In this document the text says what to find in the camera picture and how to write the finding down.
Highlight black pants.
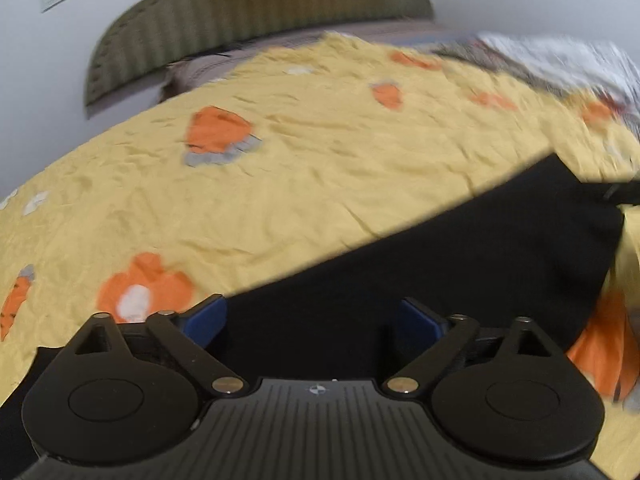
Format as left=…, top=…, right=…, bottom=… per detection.
left=210, top=154, right=640, bottom=387

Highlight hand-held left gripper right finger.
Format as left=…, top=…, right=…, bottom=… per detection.
left=382, top=296, right=559, bottom=401

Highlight yellow carrot print blanket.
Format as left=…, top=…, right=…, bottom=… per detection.
left=0, top=30, right=640, bottom=480

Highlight olive padded headboard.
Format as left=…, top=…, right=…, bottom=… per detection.
left=84, top=0, right=436, bottom=112

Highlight grey printed pillow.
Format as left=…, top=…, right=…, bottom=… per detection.
left=159, top=21, right=453, bottom=106

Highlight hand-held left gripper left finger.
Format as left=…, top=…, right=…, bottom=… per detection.
left=64, top=293, right=249, bottom=401

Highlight white crumpled cloth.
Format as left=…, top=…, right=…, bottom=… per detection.
left=434, top=30, right=640, bottom=128

